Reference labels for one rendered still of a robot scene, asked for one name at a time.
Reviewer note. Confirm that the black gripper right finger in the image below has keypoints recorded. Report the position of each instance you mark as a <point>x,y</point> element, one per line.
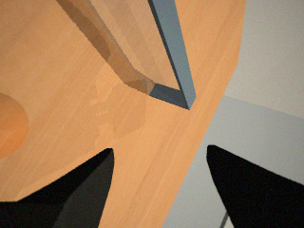
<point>253,196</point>

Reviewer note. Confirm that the clear glass corner walls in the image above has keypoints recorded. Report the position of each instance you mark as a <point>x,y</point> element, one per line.
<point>132,27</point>

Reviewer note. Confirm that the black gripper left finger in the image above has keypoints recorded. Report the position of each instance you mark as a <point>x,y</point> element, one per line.
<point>76,200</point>

